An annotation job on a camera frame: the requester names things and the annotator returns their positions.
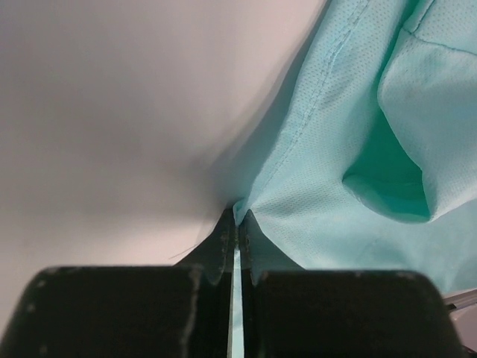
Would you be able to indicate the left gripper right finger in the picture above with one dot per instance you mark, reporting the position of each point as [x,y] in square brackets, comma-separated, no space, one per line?
[292,312]

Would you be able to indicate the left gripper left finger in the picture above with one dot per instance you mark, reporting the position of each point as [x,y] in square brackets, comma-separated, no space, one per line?
[181,310]

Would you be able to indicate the mint green t shirt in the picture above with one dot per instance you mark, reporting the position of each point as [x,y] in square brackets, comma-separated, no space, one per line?
[367,160]

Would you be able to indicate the aluminium front rail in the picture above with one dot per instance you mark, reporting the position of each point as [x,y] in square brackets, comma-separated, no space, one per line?
[460,300]

